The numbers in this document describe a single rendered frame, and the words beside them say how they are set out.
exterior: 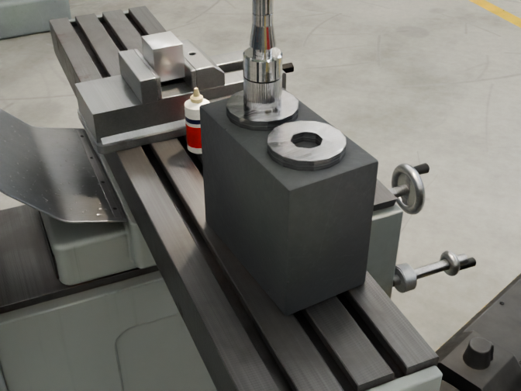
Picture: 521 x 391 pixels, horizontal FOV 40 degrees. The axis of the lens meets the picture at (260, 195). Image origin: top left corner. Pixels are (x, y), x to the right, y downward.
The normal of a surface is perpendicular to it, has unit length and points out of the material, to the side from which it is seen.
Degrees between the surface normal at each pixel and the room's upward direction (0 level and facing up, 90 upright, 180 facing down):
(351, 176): 90
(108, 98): 0
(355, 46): 0
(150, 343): 90
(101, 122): 90
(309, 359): 0
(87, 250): 90
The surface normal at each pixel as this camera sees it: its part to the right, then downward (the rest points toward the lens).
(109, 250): 0.40, 0.53
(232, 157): -0.87, 0.29
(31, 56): 0.00, -0.82
